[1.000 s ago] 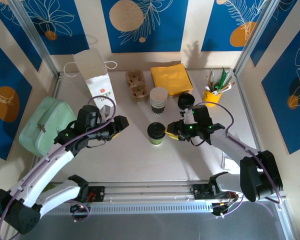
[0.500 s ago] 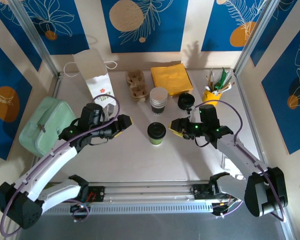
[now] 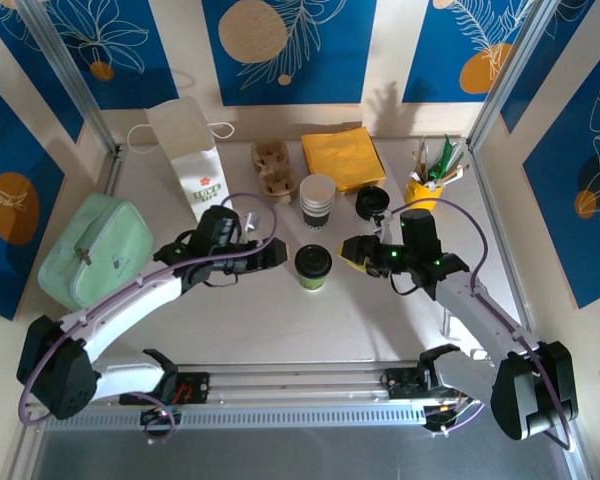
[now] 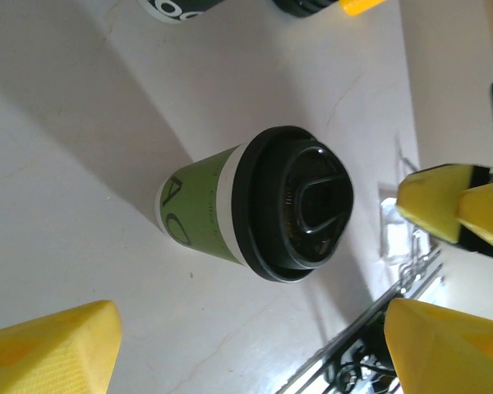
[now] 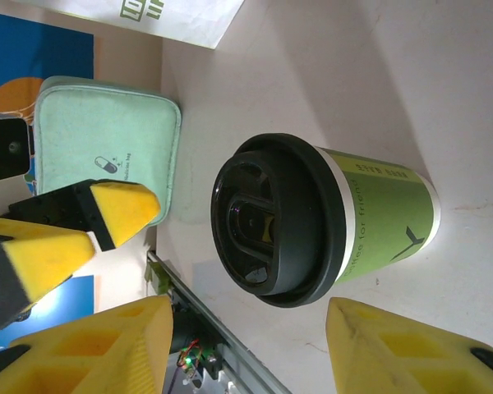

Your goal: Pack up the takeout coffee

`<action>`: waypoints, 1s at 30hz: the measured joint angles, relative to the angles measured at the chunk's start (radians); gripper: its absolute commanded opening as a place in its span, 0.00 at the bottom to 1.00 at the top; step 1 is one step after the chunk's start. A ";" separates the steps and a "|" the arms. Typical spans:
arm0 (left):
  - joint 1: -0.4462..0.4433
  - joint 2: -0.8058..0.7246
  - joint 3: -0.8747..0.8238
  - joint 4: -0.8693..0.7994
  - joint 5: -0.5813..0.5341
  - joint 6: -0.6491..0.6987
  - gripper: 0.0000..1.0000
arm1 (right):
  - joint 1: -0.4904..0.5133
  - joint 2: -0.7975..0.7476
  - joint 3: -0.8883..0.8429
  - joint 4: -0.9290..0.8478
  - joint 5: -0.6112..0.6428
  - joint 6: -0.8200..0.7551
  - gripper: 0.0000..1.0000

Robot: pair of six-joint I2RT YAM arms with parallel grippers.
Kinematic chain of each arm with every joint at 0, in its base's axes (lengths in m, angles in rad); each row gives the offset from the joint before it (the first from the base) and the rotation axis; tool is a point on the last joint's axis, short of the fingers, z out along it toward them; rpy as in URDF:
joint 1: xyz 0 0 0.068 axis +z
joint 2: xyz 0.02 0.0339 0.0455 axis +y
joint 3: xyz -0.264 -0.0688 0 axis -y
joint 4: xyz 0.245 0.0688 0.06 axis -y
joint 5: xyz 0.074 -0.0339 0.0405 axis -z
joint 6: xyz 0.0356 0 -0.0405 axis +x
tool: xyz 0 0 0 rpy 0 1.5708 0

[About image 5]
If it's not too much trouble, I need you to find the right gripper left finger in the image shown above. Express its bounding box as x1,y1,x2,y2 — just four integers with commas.
0,295,174,394

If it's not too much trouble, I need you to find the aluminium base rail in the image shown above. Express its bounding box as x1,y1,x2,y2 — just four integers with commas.
146,250,293,394

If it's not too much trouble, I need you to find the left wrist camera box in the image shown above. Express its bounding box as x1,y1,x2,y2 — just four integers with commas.
0,114,30,185

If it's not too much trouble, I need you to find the black controller board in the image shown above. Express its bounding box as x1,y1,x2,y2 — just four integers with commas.
175,339,223,386

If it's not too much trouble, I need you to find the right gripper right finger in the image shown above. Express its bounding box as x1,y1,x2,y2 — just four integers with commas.
326,297,493,394

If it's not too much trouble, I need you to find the green sticker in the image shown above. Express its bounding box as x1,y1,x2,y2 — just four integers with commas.
145,262,170,297

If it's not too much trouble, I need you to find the black plastic cup lid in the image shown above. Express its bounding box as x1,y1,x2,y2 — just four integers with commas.
210,133,351,309

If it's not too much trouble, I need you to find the mint green zip pouch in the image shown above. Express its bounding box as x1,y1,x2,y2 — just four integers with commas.
32,76,182,227

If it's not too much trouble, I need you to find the white paper takeout bag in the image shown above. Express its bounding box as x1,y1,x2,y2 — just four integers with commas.
20,0,247,51

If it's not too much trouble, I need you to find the green paper coffee cup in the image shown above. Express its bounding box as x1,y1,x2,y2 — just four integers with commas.
315,145,441,289

